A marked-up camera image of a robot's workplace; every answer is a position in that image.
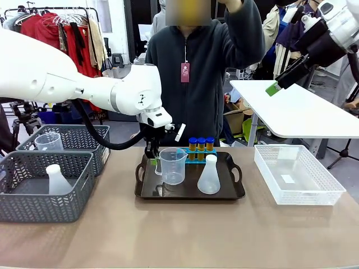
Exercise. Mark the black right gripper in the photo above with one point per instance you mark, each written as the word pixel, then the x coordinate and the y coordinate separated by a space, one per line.
pixel 322 45

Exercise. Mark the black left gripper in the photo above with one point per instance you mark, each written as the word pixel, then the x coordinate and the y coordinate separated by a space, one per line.
pixel 153 143

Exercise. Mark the clear plastic measuring beaker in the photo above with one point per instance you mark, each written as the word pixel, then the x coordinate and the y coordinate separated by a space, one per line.
pixel 174 168
pixel 49 141

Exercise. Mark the yellow liquid tube blue cap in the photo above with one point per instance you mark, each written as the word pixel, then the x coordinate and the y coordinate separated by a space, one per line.
pixel 210 144
pixel 192 147
pixel 201 147

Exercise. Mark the white plastic conical flask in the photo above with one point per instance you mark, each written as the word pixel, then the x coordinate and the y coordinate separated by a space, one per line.
pixel 209 179
pixel 57 182

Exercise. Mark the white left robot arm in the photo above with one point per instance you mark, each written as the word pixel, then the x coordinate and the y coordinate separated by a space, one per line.
pixel 70 81

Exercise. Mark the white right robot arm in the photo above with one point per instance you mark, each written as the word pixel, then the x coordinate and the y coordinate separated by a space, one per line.
pixel 342 19

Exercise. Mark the person's left forearm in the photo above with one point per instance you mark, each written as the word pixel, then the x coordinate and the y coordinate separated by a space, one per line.
pixel 246 36

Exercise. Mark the person's left hand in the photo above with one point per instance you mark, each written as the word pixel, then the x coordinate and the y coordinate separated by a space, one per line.
pixel 234 5

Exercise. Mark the white background table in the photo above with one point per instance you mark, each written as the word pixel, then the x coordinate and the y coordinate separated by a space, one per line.
pixel 297 112

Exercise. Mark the blue test tube rack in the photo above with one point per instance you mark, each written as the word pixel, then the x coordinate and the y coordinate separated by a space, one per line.
pixel 196 161

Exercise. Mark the black serving tray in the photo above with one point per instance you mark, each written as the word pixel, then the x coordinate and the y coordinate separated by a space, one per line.
pixel 190 192

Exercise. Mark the grey plastic basket with label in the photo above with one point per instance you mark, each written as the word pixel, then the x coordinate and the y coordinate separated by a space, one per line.
pixel 99 137

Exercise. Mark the lime green chair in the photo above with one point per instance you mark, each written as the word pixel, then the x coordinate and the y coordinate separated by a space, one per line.
pixel 249 129

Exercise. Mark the cardboard box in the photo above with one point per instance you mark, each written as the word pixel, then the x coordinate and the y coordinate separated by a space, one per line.
pixel 235 117

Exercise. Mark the person in dark fleece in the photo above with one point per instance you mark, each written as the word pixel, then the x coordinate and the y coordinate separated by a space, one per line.
pixel 202 98

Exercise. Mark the maroon hang tag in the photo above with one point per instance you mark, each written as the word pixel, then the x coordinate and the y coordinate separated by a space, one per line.
pixel 185 73

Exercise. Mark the black tripod stand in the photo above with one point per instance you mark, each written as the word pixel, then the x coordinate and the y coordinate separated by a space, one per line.
pixel 343 152

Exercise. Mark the grey step stool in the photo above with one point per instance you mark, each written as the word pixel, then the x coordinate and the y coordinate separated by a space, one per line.
pixel 117 59

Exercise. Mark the large grey plastic basket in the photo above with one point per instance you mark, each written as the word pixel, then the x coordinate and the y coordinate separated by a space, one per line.
pixel 42 207

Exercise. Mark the white plastic basket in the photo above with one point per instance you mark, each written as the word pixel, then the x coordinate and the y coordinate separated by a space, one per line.
pixel 305 196

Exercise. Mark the red long dress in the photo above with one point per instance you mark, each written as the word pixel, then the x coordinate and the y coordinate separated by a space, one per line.
pixel 84 56

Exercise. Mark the beige hanging garment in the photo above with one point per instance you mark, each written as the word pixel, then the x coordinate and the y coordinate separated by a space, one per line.
pixel 96 42

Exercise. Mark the black hanging scarf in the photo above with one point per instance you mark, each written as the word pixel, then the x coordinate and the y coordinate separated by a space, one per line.
pixel 78 42

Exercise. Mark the black clothes rack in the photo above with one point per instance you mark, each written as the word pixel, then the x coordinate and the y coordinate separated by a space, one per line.
pixel 95 12

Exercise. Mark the red hooded garment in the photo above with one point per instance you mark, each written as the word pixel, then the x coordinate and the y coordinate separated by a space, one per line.
pixel 36 30

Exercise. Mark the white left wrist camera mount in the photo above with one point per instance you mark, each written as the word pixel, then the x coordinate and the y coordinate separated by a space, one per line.
pixel 179 133

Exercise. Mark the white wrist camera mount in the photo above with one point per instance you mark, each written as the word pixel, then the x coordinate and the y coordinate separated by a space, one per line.
pixel 310 21
pixel 179 133

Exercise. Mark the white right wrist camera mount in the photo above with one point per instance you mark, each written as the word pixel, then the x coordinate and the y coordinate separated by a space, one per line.
pixel 310 21

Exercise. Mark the black camera tripod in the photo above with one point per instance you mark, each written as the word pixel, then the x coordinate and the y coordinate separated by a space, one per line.
pixel 23 119

